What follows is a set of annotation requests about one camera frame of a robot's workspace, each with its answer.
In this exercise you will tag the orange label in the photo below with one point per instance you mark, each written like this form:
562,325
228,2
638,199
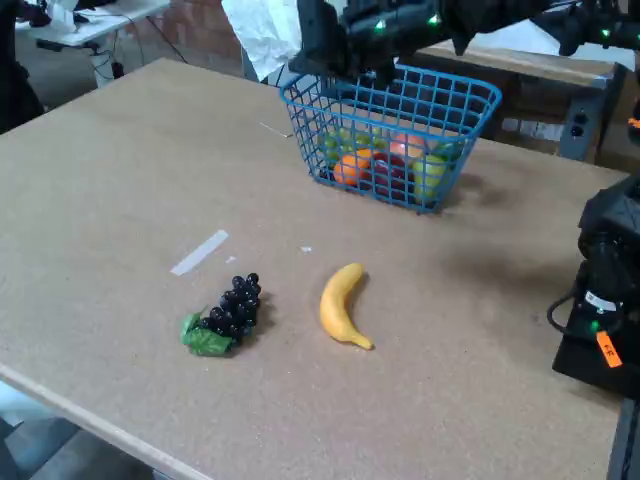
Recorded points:
609,349

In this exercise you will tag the green toy fruit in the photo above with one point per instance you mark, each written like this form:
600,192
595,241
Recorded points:
429,175

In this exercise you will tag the white crumpled sheet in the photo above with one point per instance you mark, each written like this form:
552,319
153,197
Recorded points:
265,35

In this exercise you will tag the white background table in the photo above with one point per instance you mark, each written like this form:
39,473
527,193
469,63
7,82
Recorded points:
100,22

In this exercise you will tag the black metal post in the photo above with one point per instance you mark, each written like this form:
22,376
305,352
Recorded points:
627,445

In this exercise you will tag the black chair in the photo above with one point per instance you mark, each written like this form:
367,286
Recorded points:
15,90

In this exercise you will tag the dark red toy pomegranate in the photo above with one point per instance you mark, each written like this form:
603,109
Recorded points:
392,175

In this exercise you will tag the green toy grapes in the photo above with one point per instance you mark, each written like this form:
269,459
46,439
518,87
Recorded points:
345,140

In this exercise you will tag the orange toy mango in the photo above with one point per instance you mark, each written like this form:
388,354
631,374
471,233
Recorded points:
350,170

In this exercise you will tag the yellow toy banana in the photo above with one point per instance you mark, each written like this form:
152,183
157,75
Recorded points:
336,305

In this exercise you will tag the white crumpled paper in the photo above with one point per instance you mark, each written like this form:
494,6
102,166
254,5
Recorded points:
62,17

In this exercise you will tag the pink toy peach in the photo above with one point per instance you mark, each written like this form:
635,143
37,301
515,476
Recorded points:
406,147

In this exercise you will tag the black toy grapes with leaf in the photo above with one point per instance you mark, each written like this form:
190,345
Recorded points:
235,305

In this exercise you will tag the long white tape strip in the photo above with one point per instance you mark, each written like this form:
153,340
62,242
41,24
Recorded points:
200,252

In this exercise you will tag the thin white tape strip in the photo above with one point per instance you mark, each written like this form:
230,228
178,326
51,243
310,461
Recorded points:
277,130

